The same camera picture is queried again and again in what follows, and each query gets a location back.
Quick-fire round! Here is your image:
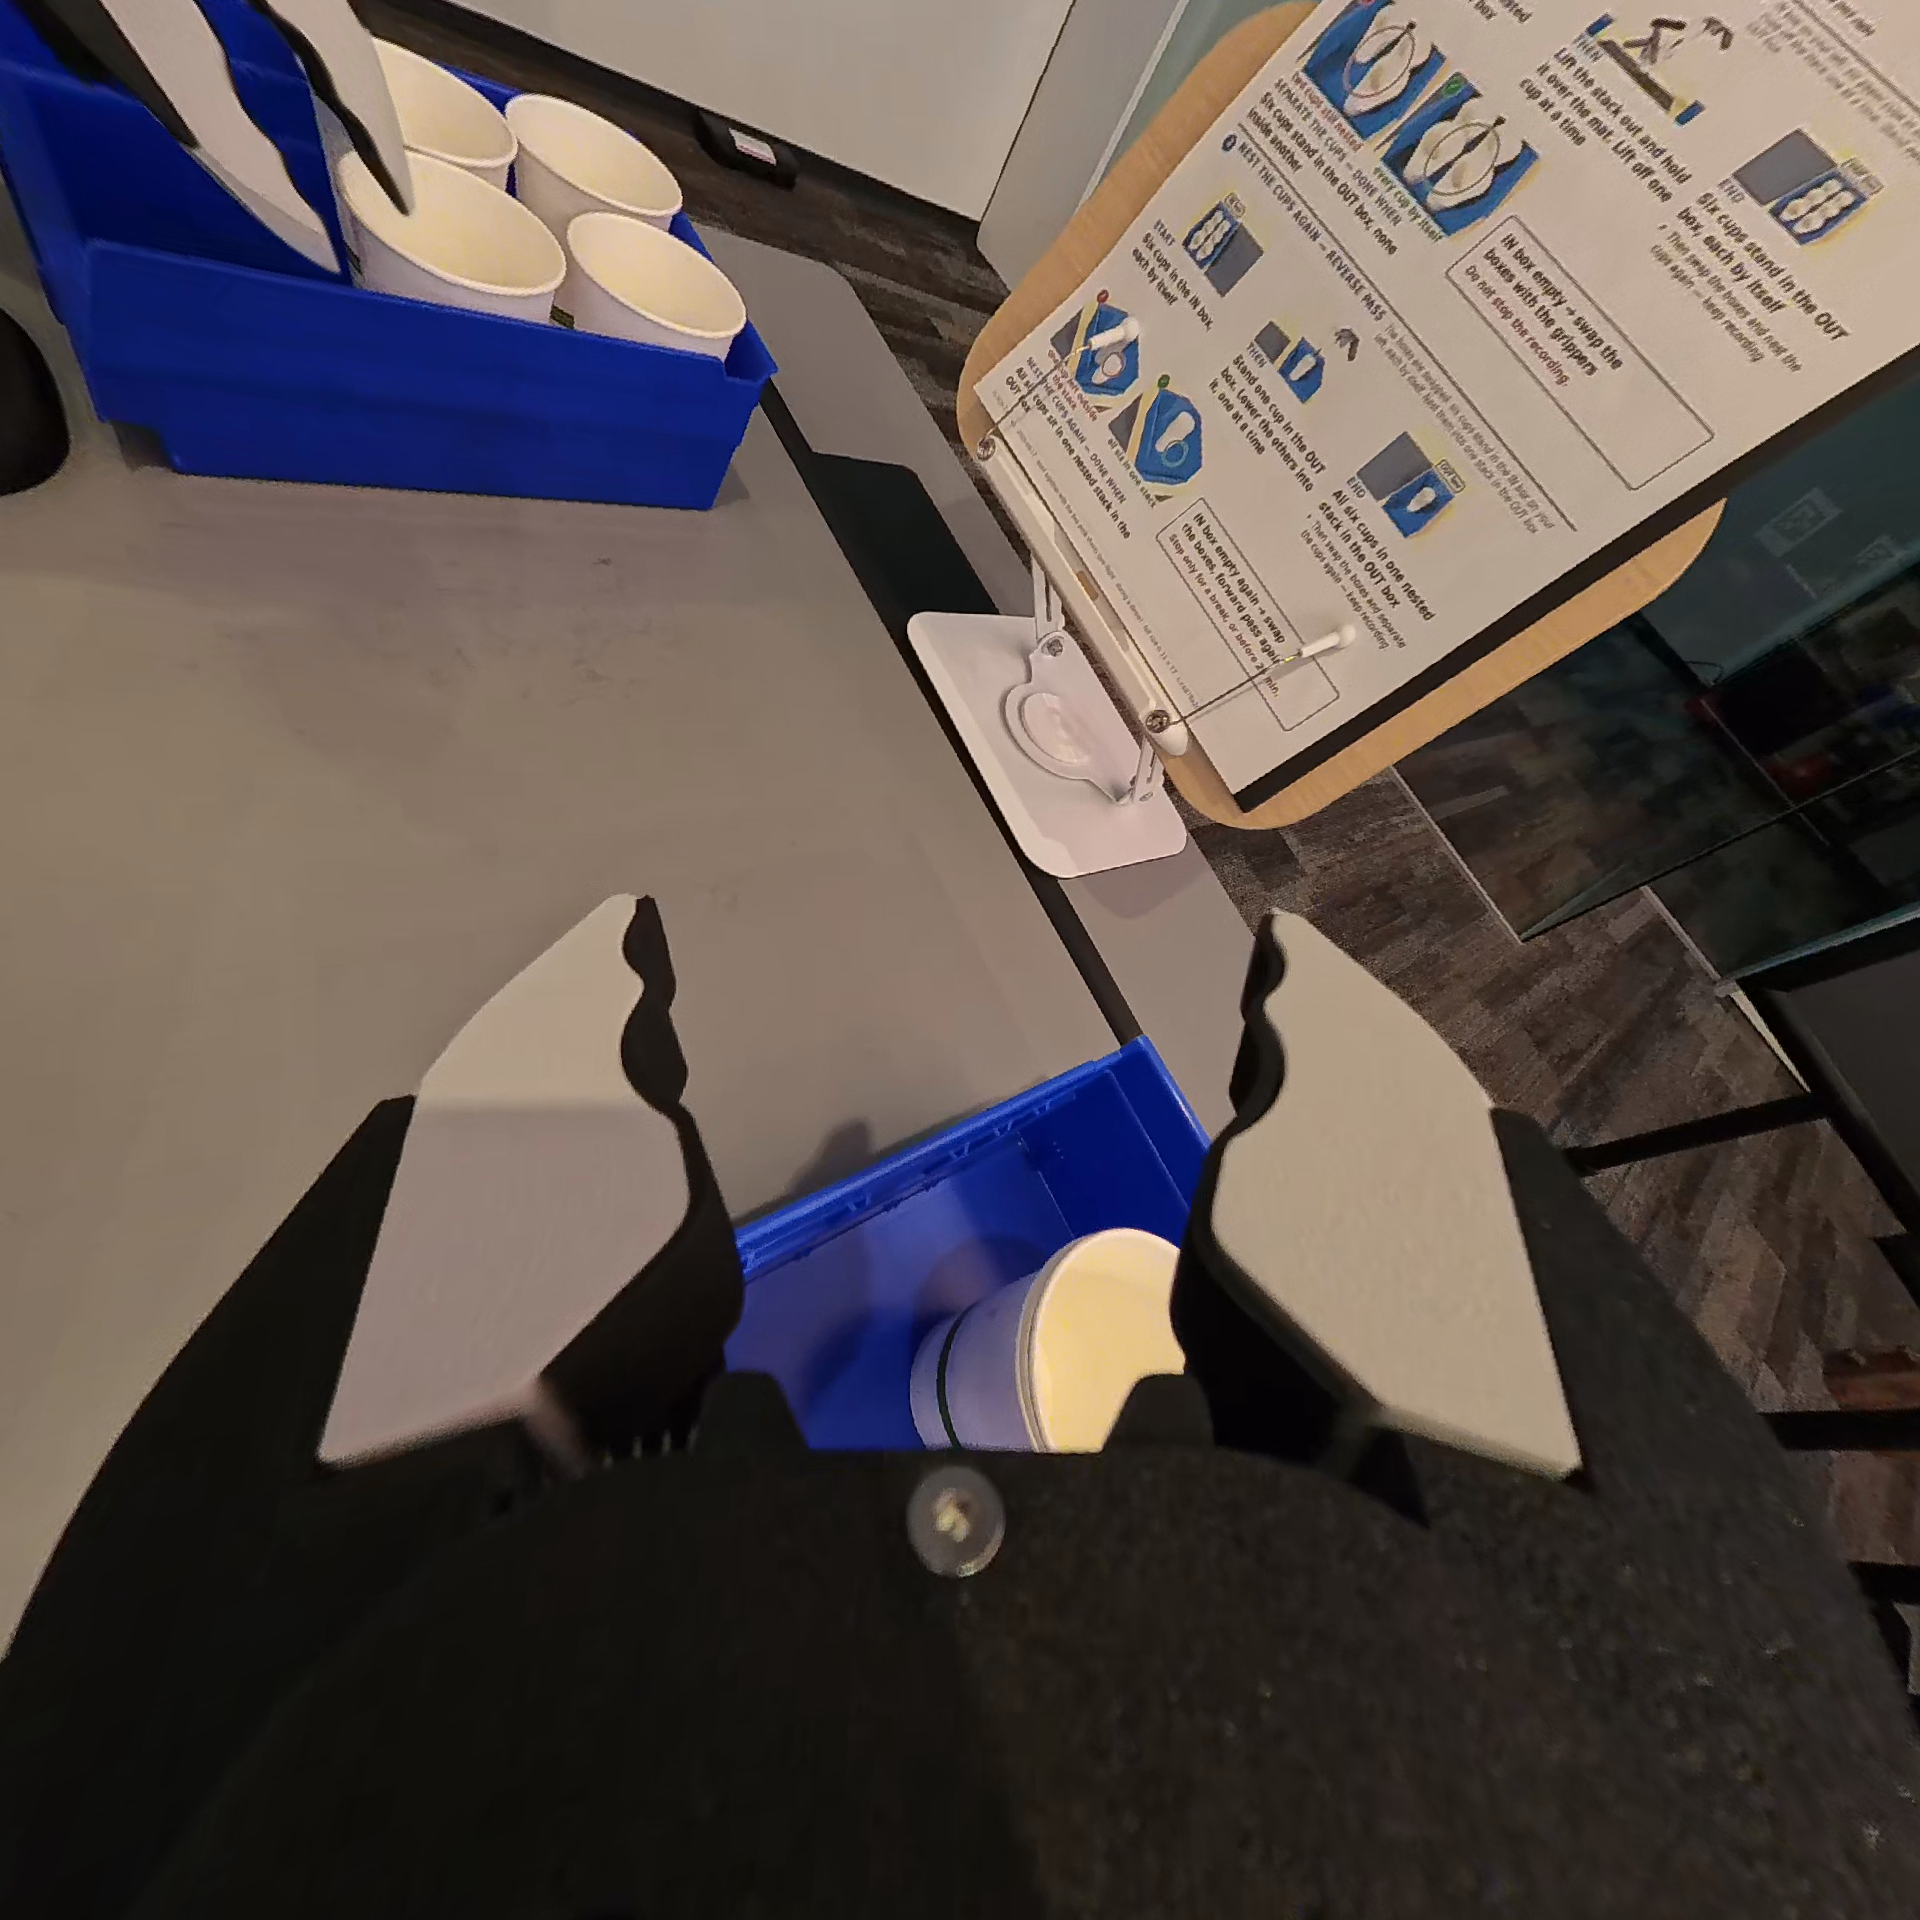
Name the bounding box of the wooden instruction board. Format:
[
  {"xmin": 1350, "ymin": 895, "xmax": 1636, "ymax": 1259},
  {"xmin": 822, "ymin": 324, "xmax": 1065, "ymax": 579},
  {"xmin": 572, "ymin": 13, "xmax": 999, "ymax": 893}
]
[{"xmin": 959, "ymin": 0, "xmax": 1920, "ymax": 836}]

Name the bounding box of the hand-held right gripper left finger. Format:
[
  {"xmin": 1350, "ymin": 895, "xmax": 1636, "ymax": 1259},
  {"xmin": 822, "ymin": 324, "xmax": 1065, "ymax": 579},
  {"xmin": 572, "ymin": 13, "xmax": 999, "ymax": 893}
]
[{"xmin": 319, "ymin": 895, "xmax": 745, "ymax": 1479}]

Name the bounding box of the small black floor device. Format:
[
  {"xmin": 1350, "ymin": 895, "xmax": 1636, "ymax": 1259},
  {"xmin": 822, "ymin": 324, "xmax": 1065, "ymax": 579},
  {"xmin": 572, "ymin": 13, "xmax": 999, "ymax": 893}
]
[{"xmin": 696, "ymin": 111, "xmax": 800, "ymax": 188}]

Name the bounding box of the blue plastic bin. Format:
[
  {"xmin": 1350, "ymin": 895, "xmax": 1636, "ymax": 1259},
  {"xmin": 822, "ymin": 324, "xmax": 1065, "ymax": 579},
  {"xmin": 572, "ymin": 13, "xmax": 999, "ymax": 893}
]
[
  {"xmin": 0, "ymin": 0, "xmax": 778, "ymax": 511},
  {"xmin": 726, "ymin": 1040, "xmax": 1212, "ymax": 1456}
]

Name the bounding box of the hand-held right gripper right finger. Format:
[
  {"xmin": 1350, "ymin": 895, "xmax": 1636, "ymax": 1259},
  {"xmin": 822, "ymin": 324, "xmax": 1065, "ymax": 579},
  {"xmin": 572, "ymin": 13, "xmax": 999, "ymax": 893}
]
[{"xmin": 1175, "ymin": 909, "xmax": 1588, "ymax": 1491}]

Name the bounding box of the white board stand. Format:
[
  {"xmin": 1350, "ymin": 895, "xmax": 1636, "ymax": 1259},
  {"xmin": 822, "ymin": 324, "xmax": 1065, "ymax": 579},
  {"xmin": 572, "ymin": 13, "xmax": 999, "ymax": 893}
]
[{"xmin": 908, "ymin": 571, "xmax": 1194, "ymax": 877}]

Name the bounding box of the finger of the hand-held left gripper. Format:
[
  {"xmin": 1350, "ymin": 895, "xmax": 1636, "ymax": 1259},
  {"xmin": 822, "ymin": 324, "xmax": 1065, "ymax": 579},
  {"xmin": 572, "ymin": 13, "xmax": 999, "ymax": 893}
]
[
  {"xmin": 25, "ymin": 0, "xmax": 349, "ymax": 274},
  {"xmin": 255, "ymin": 0, "xmax": 417, "ymax": 215}
]

